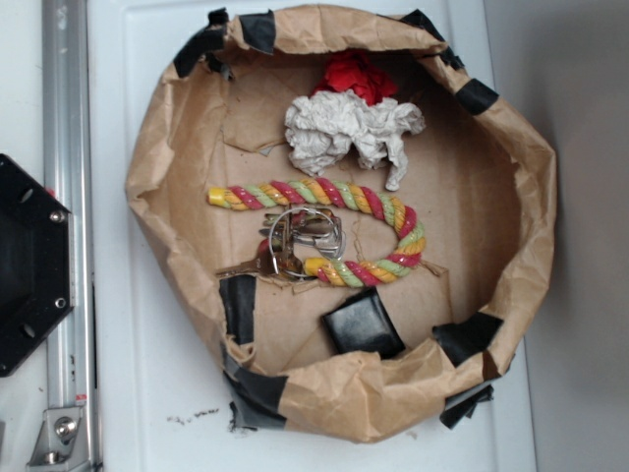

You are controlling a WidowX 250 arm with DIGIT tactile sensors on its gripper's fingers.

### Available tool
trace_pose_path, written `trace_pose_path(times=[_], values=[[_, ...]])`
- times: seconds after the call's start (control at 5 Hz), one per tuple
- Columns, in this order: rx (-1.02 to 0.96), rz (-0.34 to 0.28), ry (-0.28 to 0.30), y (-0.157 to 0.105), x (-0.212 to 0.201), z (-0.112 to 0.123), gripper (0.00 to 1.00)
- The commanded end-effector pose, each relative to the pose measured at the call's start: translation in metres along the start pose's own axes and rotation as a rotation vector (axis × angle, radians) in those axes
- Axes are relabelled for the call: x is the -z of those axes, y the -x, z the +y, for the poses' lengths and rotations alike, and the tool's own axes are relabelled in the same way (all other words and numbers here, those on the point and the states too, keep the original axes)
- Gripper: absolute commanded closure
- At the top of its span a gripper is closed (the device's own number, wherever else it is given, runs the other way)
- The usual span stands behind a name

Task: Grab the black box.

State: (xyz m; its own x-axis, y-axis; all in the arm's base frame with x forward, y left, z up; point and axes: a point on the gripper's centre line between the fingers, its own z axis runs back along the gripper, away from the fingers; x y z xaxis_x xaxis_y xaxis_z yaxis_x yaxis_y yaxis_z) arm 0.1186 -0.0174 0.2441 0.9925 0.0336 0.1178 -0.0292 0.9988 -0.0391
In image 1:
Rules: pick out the multicolour twisted rope toy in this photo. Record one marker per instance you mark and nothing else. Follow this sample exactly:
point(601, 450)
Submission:
point(403, 219)

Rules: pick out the white crumpled paper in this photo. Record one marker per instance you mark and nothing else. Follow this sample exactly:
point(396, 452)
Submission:
point(322, 128)

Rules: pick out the metal corner bracket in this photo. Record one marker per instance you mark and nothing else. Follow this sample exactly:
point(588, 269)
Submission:
point(62, 443)

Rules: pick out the black box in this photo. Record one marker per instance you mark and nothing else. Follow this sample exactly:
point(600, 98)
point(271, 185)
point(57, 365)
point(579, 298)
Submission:
point(361, 323)

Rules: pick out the red crumpled paper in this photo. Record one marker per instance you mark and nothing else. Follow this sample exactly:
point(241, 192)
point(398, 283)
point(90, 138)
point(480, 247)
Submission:
point(352, 70)

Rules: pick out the white tray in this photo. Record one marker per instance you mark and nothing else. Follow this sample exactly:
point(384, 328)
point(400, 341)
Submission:
point(164, 405)

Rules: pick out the aluminium rail profile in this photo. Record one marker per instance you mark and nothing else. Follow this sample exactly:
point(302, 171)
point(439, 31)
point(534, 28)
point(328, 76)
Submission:
point(71, 347)

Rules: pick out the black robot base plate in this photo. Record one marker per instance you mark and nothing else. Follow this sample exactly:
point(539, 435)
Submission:
point(35, 265)

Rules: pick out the brown paper bag bin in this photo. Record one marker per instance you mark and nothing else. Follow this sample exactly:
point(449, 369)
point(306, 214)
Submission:
point(481, 180)

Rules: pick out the bunch of metal keys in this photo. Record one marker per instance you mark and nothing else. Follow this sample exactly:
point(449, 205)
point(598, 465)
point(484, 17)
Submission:
point(315, 227)

